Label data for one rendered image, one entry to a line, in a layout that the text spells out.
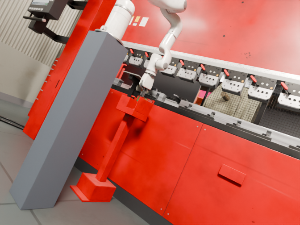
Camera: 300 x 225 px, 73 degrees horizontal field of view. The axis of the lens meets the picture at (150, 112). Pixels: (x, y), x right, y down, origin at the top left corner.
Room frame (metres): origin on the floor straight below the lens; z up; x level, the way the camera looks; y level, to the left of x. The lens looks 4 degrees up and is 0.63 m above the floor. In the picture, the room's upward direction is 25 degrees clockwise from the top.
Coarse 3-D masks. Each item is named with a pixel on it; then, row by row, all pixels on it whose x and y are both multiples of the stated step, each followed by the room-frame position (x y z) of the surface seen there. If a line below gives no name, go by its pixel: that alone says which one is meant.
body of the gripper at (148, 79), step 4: (144, 76) 1.47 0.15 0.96; (148, 76) 1.47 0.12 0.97; (152, 76) 1.49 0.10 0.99; (140, 80) 1.49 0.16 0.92; (144, 80) 1.46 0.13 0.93; (148, 80) 1.48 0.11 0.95; (152, 80) 1.51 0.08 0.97; (144, 84) 1.47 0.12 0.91; (148, 84) 1.50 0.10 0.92; (152, 84) 1.53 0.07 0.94; (148, 88) 1.51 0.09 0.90
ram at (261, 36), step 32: (192, 0) 1.89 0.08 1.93; (224, 0) 1.73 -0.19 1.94; (256, 0) 1.59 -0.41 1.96; (288, 0) 1.47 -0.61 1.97; (128, 32) 2.20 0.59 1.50; (160, 32) 1.99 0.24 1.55; (192, 32) 1.81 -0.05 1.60; (224, 32) 1.66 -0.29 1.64; (256, 32) 1.54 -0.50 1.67; (288, 32) 1.43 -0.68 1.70; (256, 64) 1.49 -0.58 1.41; (288, 64) 1.38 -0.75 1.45
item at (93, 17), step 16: (96, 0) 2.25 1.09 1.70; (112, 0) 2.30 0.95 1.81; (80, 16) 2.33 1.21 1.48; (96, 16) 2.22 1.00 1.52; (80, 32) 2.26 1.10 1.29; (64, 48) 2.33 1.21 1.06; (64, 64) 2.25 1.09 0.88; (48, 80) 2.33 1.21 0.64; (48, 96) 2.25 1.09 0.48; (32, 112) 2.33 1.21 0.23; (32, 128) 2.26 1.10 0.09
